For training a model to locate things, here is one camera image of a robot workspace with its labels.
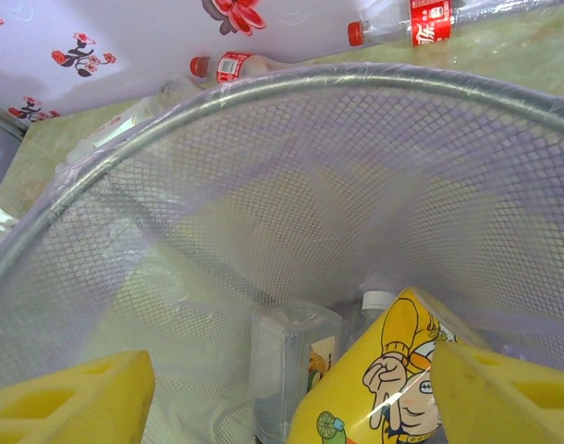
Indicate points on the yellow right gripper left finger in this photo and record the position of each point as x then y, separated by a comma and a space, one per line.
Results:
69, 407

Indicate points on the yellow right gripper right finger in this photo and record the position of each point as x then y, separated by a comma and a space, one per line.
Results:
508, 402

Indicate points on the yellow cartoon label bottle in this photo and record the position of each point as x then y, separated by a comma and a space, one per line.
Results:
379, 351

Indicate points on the clear plastic bin liner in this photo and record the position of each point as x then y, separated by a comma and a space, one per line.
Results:
194, 296

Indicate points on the clear cola bottle red label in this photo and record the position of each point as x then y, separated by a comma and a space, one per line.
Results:
427, 25

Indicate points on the clear bottle white cap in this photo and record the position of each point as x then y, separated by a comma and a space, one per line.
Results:
378, 299

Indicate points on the clear square plastic bottle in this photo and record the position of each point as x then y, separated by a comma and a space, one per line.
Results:
282, 361

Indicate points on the clear bottle white label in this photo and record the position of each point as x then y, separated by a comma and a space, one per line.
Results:
113, 127

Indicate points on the cola bottle with barcode label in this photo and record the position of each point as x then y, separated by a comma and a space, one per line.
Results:
233, 67

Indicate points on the grey window frame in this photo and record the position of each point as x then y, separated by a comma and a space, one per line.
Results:
4, 120

